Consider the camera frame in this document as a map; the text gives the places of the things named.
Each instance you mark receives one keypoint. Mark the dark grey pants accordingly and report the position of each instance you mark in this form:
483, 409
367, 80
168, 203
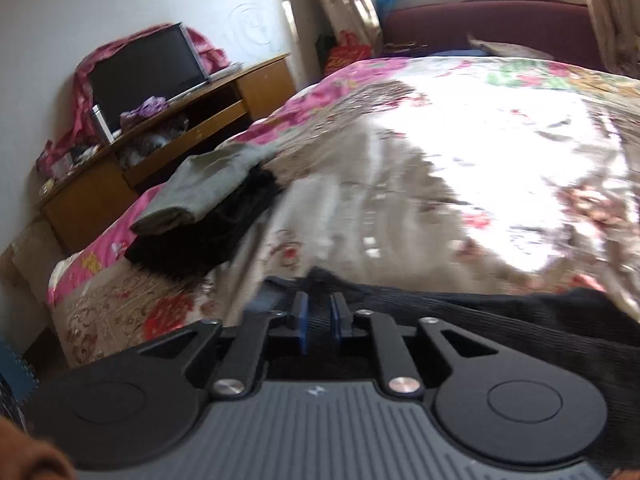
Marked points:
475, 320

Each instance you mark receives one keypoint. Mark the folded grey-green garment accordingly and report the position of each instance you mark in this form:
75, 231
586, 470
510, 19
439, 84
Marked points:
205, 185

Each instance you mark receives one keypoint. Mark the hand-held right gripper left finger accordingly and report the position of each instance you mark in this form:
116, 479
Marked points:
300, 324

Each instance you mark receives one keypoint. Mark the black monitor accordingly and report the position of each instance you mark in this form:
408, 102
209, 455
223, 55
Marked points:
145, 75

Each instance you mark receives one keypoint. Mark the wooden desk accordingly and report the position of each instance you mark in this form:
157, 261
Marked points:
95, 200

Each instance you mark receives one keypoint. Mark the grey cloth in desk shelf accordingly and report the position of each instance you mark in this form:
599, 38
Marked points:
150, 142

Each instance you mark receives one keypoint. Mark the purple cloth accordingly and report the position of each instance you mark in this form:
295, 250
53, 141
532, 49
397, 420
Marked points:
145, 109

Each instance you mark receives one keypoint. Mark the silver box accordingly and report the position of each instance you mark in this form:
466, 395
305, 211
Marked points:
102, 125

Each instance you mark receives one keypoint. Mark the red bag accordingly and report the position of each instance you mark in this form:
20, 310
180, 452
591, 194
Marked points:
347, 55

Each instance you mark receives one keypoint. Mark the folded black garment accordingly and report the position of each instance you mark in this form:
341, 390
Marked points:
220, 230

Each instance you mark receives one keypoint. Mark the pink floral cloth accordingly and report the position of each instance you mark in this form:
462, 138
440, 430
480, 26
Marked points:
80, 105

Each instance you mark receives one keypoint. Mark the beige pillow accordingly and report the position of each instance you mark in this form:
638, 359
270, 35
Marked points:
510, 47

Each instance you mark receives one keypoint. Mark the beige patterned curtain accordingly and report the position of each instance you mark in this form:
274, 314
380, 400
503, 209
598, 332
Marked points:
340, 0
612, 15

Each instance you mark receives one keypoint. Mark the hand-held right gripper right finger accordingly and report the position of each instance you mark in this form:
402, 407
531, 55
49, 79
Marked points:
334, 321

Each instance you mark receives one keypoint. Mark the brown fuzzy cloth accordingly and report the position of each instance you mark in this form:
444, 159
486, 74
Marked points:
27, 452

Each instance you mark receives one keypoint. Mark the blue plastic bag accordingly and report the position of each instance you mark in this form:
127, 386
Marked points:
384, 0

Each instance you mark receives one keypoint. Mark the beige floral satin quilt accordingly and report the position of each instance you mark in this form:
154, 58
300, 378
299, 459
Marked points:
425, 170

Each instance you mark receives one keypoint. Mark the pink floral bed sheet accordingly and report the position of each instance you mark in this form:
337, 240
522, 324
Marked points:
320, 95

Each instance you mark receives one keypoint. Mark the dark red headboard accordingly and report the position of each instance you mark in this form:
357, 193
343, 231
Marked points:
490, 25

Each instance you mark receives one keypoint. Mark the cardboard box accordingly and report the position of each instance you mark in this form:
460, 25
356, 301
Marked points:
35, 260

